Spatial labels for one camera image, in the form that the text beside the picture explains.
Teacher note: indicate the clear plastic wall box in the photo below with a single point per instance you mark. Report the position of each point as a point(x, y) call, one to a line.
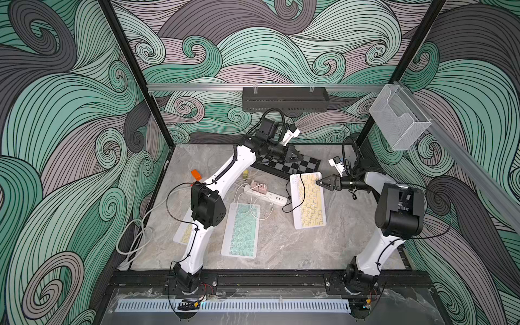
point(399, 117)

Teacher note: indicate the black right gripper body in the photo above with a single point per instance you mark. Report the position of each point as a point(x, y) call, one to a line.
point(338, 183)

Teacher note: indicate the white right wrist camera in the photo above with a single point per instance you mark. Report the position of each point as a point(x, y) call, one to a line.
point(338, 164)

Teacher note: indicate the orange tag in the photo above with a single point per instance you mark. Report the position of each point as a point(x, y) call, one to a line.
point(196, 175)

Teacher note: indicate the black white chessboard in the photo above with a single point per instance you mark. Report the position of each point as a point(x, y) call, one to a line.
point(285, 170)

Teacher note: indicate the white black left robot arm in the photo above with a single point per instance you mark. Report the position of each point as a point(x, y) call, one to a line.
point(269, 138)

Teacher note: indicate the aluminium rail back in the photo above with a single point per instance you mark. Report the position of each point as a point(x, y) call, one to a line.
point(237, 87)

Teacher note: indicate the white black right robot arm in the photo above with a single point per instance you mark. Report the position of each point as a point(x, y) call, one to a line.
point(399, 214)

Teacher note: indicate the aluminium rail right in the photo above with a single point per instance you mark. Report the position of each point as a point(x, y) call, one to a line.
point(502, 202)

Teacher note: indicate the white power strip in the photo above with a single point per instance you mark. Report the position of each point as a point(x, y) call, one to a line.
point(269, 197)

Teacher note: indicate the aluminium rail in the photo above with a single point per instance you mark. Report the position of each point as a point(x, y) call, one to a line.
point(237, 87)
point(502, 202)

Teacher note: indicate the pink plug adapter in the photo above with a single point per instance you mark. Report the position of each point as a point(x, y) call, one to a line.
point(263, 189)
point(255, 186)

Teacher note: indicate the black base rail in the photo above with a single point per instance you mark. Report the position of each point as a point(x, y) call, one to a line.
point(216, 281)

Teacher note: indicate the white slotted cable duct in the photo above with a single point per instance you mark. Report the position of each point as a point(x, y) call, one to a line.
point(235, 305)

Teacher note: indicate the black wall tray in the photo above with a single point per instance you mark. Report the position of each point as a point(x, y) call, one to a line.
point(289, 100)

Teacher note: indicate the green white keyboard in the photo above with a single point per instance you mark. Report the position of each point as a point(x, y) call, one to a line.
point(241, 233)

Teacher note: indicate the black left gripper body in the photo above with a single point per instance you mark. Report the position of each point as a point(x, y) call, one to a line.
point(277, 152)

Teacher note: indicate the yellow keyboard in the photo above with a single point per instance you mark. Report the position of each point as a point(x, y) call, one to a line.
point(183, 232)
point(308, 208)

